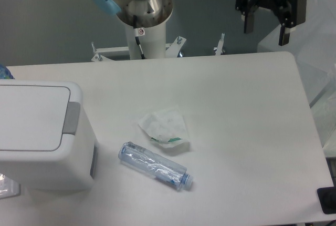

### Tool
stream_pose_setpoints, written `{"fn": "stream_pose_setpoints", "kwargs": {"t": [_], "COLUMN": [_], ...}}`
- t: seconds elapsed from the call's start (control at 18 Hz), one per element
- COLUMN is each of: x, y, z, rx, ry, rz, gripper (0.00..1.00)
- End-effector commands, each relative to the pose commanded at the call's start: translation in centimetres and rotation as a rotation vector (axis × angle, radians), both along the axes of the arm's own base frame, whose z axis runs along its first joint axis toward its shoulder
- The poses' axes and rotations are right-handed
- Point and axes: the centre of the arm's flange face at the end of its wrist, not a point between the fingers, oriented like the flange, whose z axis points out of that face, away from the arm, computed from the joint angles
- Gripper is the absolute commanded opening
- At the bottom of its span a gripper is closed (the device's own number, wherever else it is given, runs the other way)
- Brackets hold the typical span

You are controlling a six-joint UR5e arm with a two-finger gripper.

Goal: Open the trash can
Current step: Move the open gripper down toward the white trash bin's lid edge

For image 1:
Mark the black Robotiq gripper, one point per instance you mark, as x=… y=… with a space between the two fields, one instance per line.
x=291 y=12

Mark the black device table edge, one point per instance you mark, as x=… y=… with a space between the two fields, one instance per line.
x=326 y=197

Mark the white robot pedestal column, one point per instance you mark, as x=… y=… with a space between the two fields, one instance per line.
x=148 y=41

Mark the white trash can lid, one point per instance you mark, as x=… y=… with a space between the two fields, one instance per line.
x=32 y=117

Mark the clear empty plastic bottle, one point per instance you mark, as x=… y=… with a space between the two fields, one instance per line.
x=154 y=165

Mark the grey lid push button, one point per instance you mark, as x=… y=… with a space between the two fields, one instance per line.
x=71 y=118

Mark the white pedestal base frame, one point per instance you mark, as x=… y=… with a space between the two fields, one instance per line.
x=172 y=50

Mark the blue water bottle top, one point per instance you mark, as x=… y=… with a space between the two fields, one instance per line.
x=5 y=73

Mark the clear plastic bag corner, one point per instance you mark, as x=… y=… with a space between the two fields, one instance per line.
x=9 y=188

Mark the white trash can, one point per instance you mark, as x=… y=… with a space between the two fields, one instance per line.
x=70 y=167

